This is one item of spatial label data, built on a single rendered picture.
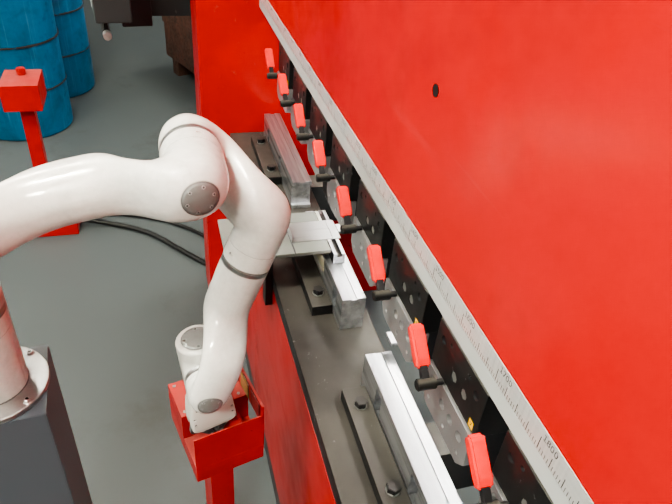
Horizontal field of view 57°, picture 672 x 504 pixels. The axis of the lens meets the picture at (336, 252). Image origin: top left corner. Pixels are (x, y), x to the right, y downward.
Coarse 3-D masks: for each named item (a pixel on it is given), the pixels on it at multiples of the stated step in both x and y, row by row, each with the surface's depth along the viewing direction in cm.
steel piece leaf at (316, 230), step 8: (296, 224) 163; (304, 224) 163; (312, 224) 164; (320, 224) 164; (288, 232) 160; (296, 232) 160; (304, 232) 160; (312, 232) 161; (320, 232) 161; (328, 232) 161; (296, 240) 157; (304, 240) 158; (312, 240) 158
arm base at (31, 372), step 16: (0, 320) 102; (0, 336) 103; (16, 336) 109; (0, 352) 104; (16, 352) 108; (32, 352) 119; (0, 368) 105; (16, 368) 109; (32, 368) 116; (48, 368) 116; (0, 384) 107; (16, 384) 110; (32, 384) 113; (48, 384) 115; (0, 400) 108; (16, 400) 110; (32, 400) 110; (0, 416) 107; (16, 416) 108
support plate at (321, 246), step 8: (296, 216) 167; (304, 216) 167; (312, 216) 167; (224, 224) 161; (232, 224) 161; (224, 232) 158; (224, 240) 155; (288, 240) 157; (320, 240) 159; (280, 248) 154; (288, 248) 155; (296, 248) 155; (304, 248) 155; (312, 248) 155; (320, 248) 156; (328, 248) 156; (280, 256) 153; (288, 256) 153
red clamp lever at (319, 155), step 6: (312, 144) 137; (318, 144) 136; (318, 150) 136; (318, 156) 135; (324, 156) 136; (318, 162) 135; (324, 162) 135; (324, 168) 135; (318, 174) 134; (324, 174) 135; (318, 180) 134; (324, 180) 135
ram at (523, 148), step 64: (320, 0) 134; (384, 0) 98; (448, 0) 78; (512, 0) 64; (576, 0) 55; (640, 0) 48; (320, 64) 139; (384, 64) 101; (448, 64) 79; (512, 64) 65; (576, 64) 56; (640, 64) 48; (384, 128) 104; (448, 128) 81; (512, 128) 67; (576, 128) 56; (640, 128) 49; (448, 192) 83; (512, 192) 68; (576, 192) 57; (640, 192) 50; (448, 256) 85; (512, 256) 69; (576, 256) 58; (640, 256) 50; (448, 320) 87; (512, 320) 70; (576, 320) 59; (640, 320) 51; (576, 384) 60; (640, 384) 52; (576, 448) 61; (640, 448) 52
